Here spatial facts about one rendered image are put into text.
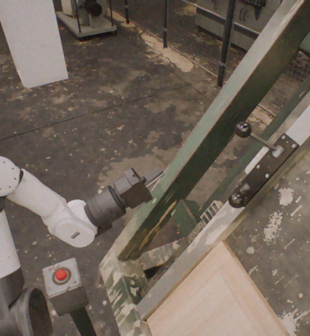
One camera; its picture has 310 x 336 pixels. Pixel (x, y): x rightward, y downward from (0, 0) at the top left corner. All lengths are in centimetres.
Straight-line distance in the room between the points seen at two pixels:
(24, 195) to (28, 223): 188
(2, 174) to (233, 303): 62
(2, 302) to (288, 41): 89
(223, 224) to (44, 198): 45
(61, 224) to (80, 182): 202
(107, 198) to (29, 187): 19
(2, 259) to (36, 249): 177
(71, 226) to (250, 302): 47
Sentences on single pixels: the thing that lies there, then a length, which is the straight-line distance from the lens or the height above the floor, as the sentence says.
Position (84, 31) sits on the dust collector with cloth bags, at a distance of 555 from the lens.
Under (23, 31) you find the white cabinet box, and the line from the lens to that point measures 410.
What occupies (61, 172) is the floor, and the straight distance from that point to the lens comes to 289.
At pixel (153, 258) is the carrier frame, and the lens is 131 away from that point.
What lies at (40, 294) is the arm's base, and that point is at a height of 132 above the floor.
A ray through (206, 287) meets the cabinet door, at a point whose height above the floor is 112.
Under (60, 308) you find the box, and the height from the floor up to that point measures 82.
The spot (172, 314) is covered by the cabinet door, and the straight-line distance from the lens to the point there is 101.
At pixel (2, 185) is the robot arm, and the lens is 64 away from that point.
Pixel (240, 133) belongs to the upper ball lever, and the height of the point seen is 153.
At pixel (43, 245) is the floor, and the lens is 241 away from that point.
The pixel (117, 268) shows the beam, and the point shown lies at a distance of 117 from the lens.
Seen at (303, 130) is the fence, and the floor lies 153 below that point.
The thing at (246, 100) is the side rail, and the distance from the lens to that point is 91.
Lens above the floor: 193
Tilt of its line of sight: 43 degrees down
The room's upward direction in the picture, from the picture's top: straight up
